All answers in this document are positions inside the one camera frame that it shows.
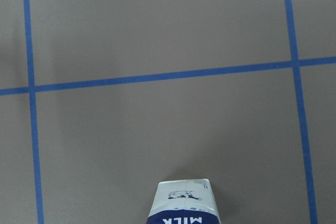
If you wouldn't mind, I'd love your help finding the blue white milk carton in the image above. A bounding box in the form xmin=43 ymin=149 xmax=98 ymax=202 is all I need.
xmin=146 ymin=178 xmax=221 ymax=224

